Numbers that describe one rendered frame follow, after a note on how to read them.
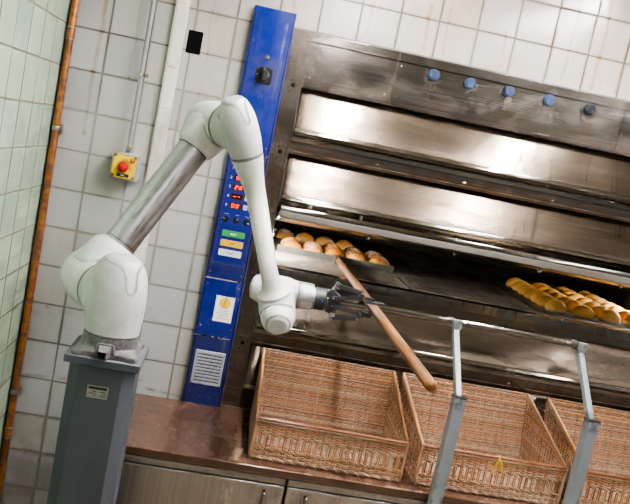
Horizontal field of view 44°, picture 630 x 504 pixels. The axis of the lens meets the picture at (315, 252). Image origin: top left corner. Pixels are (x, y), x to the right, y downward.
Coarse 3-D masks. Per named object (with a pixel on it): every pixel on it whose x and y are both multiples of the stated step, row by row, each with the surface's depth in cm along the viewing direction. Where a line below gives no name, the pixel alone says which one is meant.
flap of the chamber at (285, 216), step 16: (304, 224) 311; (320, 224) 298; (336, 224) 298; (352, 224) 299; (384, 240) 317; (400, 240) 303; (416, 240) 302; (432, 240) 303; (464, 256) 324; (480, 256) 309; (496, 256) 305; (512, 256) 306; (560, 272) 315; (576, 272) 309; (592, 272) 310
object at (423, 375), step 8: (344, 264) 336; (344, 272) 324; (352, 280) 304; (360, 288) 288; (368, 296) 274; (368, 304) 265; (376, 312) 252; (384, 320) 241; (384, 328) 236; (392, 328) 231; (392, 336) 225; (400, 336) 223; (400, 344) 216; (400, 352) 213; (408, 352) 207; (408, 360) 203; (416, 360) 200; (416, 368) 195; (424, 368) 194; (424, 376) 188; (424, 384) 186; (432, 384) 185
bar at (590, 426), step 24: (384, 312) 282; (408, 312) 282; (456, 336) 282; (528, 336) 287; (552, 336) 289; (456, 360) 276; (456, 384) 270; (456, 408) 265; (456, 432) 267; (576, 456) 274; (432, 480) 272; (576, 480) 273
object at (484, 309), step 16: (288, 272) 315; (304, 272) 315; (368, 288) 318; (384, 288) 319; (400, 288) 323; (432, 304) 322; (448, 304) 322; (464, 304) 323; (480, 304) 324; (528, 320) 326; (544, 320) 326; (560, 320) 327; (608, 336) 330; (624, 336) 330
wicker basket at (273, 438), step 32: (288, 352) 316; (256, 384) 313; (288, 384) 315; (320, 384) 316; (384, 384) 319; (256, 416) 272; (320, 416) 315; (352, 416) 317; (384, 416) 318; (256, 448) 273; (288, 448) 287; (320, 448) 293; (352, 448) 275; (384, 448) 276
